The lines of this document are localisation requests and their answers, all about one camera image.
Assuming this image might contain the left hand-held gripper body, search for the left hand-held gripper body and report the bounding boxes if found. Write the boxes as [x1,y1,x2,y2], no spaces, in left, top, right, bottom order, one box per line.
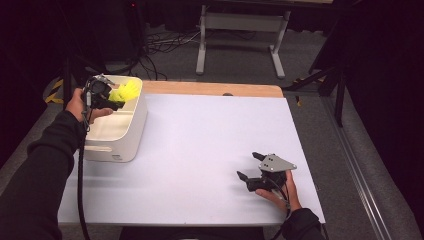
[82,73,116,109]

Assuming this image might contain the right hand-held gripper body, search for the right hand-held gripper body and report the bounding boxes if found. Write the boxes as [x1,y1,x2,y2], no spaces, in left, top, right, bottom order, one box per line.
[247,153,298,193]

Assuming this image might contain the white plastic storage bin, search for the white plastic storage bin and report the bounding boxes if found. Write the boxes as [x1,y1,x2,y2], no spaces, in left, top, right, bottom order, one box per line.
[83,74,148,163]

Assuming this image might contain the person's left hand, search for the person's left hand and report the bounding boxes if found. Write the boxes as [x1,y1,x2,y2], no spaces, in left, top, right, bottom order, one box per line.
[65,87,114,124]

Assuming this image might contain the person's right hand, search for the person's right hand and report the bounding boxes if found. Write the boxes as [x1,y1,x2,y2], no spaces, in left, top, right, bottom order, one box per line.
[256,170,303,213]

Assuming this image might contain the yellow black striped tape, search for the yellow black striped tape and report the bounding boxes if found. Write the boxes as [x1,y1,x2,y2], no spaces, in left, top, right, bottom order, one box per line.
[44,78,64,104]

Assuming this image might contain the white table board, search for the white table board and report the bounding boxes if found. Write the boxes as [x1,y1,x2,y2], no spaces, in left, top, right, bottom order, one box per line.
[57,93,326,228]

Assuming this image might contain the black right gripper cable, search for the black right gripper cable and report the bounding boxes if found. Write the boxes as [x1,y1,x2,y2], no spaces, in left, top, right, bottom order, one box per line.
[271,179,292,240]

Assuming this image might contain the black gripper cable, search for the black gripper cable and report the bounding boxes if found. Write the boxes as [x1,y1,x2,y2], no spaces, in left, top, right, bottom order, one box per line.
[77,93,93,240]
[271,179,292,240]

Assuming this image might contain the tangle of black floor cables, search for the tangle of black floor cables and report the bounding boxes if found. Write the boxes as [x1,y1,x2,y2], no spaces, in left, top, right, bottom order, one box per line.
[133,29,201,81]

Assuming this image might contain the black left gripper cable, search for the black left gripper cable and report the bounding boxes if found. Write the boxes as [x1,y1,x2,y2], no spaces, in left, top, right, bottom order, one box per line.
[77,93,93,240]

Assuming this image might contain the grey metal stand frame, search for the grey metal stand frame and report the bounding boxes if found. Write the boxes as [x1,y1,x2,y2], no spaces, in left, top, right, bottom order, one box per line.
[195,4,292,80]

